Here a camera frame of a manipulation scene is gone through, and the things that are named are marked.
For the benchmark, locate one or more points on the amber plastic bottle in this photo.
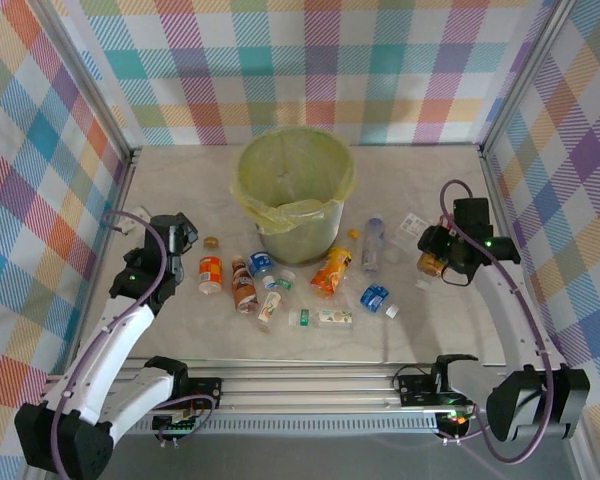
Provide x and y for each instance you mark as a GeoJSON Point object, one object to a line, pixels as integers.
{"type": "Point", "coordinates": [430, 265]}

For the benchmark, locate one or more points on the orange label white bottle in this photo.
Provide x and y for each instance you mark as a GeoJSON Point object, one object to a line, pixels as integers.
{"type": "Point", "coordinates": [210, 272]}

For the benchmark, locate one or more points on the tall clear water bottle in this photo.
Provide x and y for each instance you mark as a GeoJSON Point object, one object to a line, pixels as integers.
{"type": "Point", "coordinates": [373, 250]}

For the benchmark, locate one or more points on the blue label plastic bottle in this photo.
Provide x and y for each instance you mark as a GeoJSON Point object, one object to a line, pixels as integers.
{"type": "Point", "coordinates": [259, 262]}
{"type": "Point", "coordinates": [374, 297]}

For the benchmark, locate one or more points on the brown label plastic bottle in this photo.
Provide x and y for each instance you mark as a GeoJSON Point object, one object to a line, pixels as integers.
{"type": "Point", "coordinates": [243, 290]}

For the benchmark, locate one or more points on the small green label bottle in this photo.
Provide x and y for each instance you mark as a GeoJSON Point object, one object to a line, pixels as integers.
{"type": "Point", "coordinates": [284, 284]}

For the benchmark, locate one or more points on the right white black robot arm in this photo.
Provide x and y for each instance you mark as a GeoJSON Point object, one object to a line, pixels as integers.
{"type": "Point", "coordinates": [520, 320]}

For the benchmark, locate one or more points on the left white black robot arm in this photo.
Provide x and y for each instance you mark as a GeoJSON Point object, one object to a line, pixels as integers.
{"type": "Point", "coordinates": [115, 340]}

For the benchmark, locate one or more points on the yellow plastic bin liner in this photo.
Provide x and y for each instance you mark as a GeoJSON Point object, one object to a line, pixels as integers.
{"type": "Point", "coordinates": [290, 215]}

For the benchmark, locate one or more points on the translucent green plastic bin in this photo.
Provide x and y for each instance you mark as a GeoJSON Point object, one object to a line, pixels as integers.
{"type": "Point", "coordinates": [300, 242]}

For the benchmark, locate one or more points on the gold bottle cap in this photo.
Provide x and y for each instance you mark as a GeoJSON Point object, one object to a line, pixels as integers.
{"type": "Point", "coordinates": [210, 243]}

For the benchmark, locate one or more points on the orange label juice bottle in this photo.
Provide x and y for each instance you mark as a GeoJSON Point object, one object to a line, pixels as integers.
{"type": "Point", "coordinates": [330, 272]}

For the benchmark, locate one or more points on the clear bottle green white label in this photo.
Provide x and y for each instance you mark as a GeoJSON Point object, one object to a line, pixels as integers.
{"type": "Point", "coordinates": [325, 317]}

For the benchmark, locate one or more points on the plaid pastel fabric panel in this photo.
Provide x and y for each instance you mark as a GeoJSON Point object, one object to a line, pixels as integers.
{"type": "Point", "coordinates": [305, 60]}
{"type": "Point", "coordinates": [20, 175]}
{"type": "Point", "coordinates": [590, 175]}

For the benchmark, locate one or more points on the slotted metal strip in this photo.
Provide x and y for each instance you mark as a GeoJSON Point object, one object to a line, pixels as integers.
{"type": "Point", "coordinates": [305, 426]}

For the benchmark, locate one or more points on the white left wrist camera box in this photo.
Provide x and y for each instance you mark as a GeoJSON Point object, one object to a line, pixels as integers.
{"type": "Point", "coordinates": [132, 225]}

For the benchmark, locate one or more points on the aluminium side rail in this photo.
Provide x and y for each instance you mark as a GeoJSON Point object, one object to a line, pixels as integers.
{"type": "Point", "coordinates": [117, 200]}
{"type": "Point", "coordinates": [495, 175]}

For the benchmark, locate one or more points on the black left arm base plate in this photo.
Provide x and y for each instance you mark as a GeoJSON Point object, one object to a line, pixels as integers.
{"type": "Point", "coordinates": [210, 390]}

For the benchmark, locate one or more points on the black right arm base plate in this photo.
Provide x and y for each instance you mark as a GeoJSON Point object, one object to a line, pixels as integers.
{"type": "Point", "coordinates": [415, 390]}

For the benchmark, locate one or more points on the aluminium frame post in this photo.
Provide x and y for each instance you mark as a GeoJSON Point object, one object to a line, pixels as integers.
{"type": "Point", "coordinates": [525, 75]}
{"type": "Point", "coordinates": [87, 85]}

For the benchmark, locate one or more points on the aluminium mounting rail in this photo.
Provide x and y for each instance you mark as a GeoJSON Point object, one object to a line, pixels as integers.
{"type": "Point", "coordinates": [305, 390]}

